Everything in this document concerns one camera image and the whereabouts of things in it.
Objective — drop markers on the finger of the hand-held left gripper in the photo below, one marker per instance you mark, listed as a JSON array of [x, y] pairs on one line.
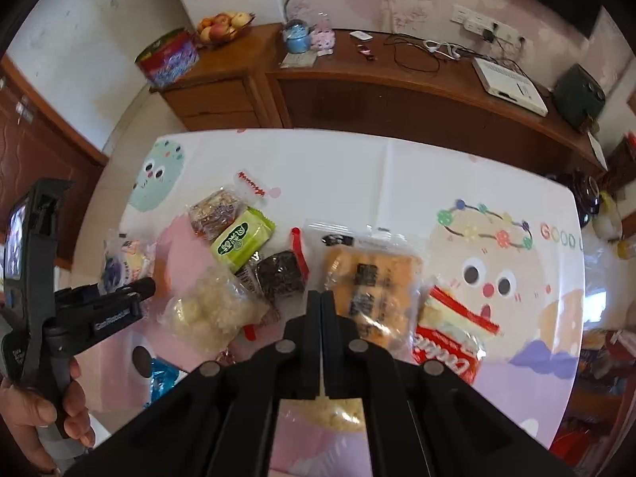
[[139, 289]]

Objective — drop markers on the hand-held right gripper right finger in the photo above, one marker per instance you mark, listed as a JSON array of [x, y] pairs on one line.
[[330, 348]]

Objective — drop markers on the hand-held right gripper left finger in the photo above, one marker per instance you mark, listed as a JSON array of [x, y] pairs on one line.
[[310, 348]]

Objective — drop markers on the large puffed rice ball packet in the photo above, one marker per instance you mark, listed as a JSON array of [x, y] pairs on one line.
[[208, 308]]

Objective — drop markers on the orange bread packet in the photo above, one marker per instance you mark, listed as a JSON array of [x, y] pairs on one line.
[[367, 283]]

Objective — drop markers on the brown nut bar packet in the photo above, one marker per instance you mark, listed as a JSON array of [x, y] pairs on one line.
[[216, 211]]

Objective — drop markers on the green snack packet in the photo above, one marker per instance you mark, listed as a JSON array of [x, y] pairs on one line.
[[241, 241]]

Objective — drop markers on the red and white crinkled packet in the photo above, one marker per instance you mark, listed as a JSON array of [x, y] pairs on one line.
[[447, 338]]

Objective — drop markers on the clear packet with red print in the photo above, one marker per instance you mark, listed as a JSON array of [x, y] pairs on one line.
[[251, 184]]

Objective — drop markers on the person's left hand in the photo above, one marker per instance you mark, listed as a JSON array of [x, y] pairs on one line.
[[25, 417]]

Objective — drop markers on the blue and white bread packet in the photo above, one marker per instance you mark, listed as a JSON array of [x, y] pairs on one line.
[[124, 263]]

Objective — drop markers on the dark brown cake packet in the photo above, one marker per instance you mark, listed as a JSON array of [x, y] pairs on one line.
[[280, 273]]

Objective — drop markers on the blue foil packet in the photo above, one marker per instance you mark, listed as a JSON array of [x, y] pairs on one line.
[[161, 382]]

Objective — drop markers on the brown wooden cupboard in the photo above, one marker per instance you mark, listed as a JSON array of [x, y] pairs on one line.
[[35, 159]]

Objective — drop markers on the small wooden side cabinet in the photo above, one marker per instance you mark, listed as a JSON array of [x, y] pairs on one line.
[[218, 94]]

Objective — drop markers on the colourful round tin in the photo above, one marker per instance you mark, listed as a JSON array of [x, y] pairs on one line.
[[166, 62]]

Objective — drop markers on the long wooden console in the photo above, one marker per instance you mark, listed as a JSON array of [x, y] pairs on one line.
[[407, 99]]

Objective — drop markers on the fruit bowl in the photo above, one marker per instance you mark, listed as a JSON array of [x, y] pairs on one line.
[[221, 27]]

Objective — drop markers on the paper sheet under globe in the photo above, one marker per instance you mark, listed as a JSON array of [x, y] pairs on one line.
[[298, 61]]

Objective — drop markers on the dark ceramic jar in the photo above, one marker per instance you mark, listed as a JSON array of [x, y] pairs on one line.
[[581, 198]]

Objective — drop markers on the blue snow globe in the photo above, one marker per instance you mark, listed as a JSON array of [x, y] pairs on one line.
[[296, 37]]

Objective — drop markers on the small red gadget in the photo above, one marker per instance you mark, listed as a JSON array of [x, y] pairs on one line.
[[365, 52]]

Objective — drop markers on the white jug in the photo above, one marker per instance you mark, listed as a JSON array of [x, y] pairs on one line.
[[608, 216]]

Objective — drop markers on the pink toy figure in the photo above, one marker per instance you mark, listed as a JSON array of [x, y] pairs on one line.
[[324, 37]]

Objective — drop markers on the yellow lidded jar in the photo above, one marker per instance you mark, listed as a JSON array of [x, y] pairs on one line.
[[627, 248]]

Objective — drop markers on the white set-top box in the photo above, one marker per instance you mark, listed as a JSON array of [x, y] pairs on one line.
[[507, 84]]

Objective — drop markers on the white paper sheet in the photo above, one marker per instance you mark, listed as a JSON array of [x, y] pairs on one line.
[[597, 151]]

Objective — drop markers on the dark green air fryer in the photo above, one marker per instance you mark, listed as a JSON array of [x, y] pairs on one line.
[[579, 97]]

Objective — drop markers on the white power strip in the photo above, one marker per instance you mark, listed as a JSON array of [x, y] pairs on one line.
[[484, 22]]

